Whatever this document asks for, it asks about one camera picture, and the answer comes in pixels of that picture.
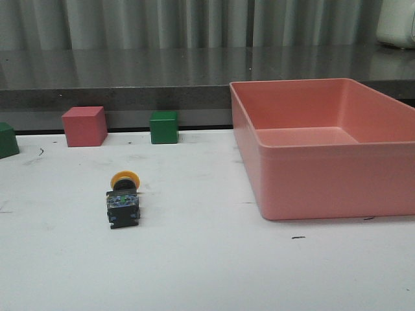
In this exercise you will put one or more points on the yellow push button switch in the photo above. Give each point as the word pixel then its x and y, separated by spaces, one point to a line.
pixel 122 201

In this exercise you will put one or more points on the white appliance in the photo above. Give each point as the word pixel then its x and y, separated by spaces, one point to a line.
pixel 396 24

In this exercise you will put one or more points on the grey stone counter ledge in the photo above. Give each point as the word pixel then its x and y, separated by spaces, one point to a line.
pixel 38 87

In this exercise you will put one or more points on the green cube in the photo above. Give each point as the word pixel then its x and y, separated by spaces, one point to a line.
pixel 164 127

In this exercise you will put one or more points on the grey pleated curtain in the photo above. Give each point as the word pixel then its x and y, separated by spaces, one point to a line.
pixel 62 25

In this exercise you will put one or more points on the pink plastic bin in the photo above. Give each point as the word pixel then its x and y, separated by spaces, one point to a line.
pixel 324 148

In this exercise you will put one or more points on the pink cube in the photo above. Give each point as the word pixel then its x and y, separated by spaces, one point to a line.
pixel 85 126

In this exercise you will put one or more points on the green block at left edge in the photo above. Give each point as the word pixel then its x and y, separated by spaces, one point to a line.
pixel 8 143

